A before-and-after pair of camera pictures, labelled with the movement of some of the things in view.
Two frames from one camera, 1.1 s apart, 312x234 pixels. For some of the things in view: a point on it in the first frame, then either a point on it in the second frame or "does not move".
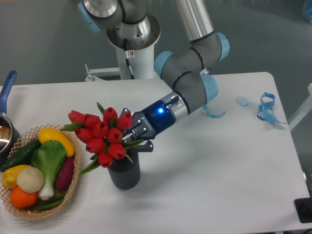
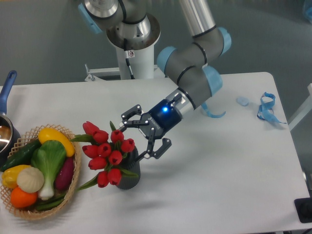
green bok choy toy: [48, 156] does not move
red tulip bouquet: [104, 139] to [105, 157]
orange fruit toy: [21, 199] does not move
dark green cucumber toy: [22, 157] does not move
